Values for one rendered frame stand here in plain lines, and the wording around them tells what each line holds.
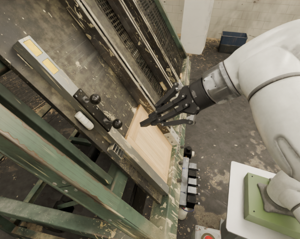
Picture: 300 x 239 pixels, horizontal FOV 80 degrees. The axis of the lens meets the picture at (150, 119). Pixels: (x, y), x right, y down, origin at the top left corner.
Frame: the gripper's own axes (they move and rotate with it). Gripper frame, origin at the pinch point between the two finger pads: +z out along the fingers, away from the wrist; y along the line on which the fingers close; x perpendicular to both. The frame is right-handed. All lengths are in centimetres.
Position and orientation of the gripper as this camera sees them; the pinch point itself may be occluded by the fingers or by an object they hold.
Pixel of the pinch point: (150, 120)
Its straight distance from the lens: 56.1
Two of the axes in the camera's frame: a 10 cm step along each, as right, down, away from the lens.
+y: 2.9, 9.2, -2.6
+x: 6.3, 0.2, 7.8
